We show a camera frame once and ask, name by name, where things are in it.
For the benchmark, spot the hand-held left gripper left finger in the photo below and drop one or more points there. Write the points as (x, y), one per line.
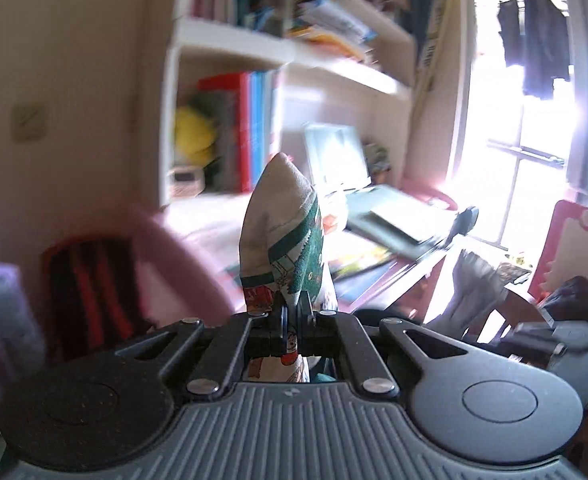
(277, 320)

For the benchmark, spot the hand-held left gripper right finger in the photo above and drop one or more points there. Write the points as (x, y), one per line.
(298, 320)

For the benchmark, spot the green white printed snack packet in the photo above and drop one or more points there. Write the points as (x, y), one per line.
(284, 230)

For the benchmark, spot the pink cat shaped board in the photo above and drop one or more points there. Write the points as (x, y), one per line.
(574, 245)

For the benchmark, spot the pink desk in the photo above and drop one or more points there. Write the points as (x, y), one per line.
(374, 260)

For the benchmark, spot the black desk clamp lamp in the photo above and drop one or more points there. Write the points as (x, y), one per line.
(461, 225)

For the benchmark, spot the open laptop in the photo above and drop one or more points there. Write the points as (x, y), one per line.
(354, 170)

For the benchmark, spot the row of upright books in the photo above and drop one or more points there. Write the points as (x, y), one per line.
(244, 130)

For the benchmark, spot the yellow plush toy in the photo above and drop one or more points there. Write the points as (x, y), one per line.
(194, 135)

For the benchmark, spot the white bookshelf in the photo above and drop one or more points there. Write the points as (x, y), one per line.
(294, 60)

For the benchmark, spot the purple cloth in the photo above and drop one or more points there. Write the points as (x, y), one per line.
(1, 320)

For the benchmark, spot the hanging dark clothes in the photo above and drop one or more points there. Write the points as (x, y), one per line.
(539, 45)

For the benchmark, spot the stack of slanted books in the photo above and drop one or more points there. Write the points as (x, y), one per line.
(331, 25)

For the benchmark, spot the window frame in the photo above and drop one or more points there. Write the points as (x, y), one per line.
(524, 110)

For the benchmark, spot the beige wall switch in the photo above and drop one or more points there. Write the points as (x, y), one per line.
(30, 122)

